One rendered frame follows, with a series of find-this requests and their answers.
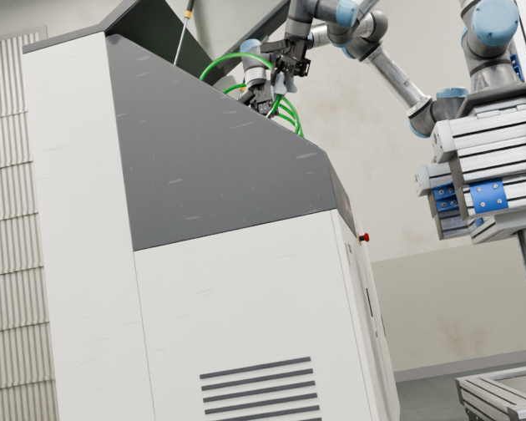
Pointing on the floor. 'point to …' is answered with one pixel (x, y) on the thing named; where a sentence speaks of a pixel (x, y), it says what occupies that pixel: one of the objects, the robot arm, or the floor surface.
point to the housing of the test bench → (86, 231)
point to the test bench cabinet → (255, 326)
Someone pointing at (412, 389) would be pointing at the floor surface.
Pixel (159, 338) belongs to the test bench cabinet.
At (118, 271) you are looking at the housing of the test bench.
